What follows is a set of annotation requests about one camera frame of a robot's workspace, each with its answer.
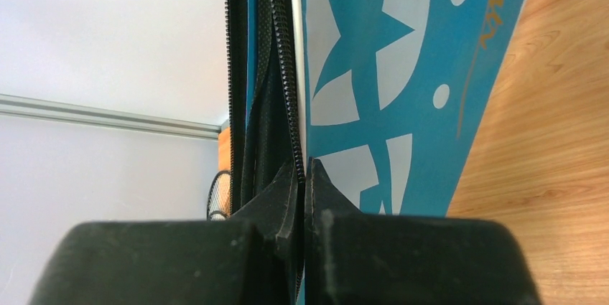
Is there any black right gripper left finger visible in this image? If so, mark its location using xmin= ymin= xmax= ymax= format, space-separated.
xmin=30 ymin=162 xmax=304 ymax=304

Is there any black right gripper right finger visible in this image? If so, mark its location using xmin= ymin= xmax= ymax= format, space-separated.
xmin=304 ymin=159 xmax=541 ymax=304

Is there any blue sport racket bag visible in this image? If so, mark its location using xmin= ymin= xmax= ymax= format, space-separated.
xmin=225 ymin=0 xmax=525 ymax=304

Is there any black badminton racket upper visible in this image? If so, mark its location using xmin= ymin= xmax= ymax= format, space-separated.
xmin=206 ymin=170 xmax=232 ymax=221

